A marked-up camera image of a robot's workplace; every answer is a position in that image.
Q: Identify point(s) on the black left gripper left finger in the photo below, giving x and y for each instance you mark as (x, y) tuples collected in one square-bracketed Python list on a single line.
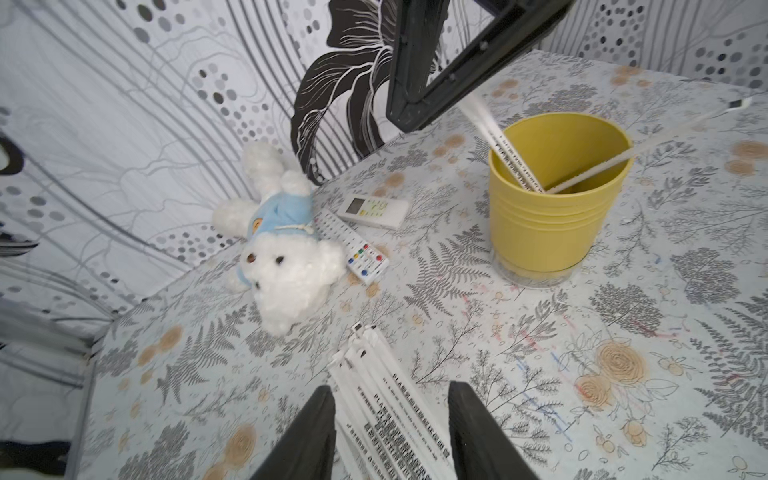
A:
[(307, 448)]

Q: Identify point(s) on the white remote with screen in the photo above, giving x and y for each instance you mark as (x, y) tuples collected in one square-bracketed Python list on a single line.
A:
[(373, 211)]

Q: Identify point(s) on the white remote control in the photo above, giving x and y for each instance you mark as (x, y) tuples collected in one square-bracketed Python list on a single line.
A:
[(362, 258)]

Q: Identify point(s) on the white teddy bear blue shirt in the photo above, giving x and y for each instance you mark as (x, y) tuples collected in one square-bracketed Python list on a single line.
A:
[(283, 262)]

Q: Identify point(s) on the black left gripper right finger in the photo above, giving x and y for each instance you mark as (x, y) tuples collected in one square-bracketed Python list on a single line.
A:
[(480, 448)]

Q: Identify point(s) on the yellow plastic cup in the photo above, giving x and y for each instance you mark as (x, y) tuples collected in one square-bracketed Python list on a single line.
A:
[(539, 239)]

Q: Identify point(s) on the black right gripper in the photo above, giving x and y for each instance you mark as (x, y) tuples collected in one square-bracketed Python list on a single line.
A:
[(443, 50)]

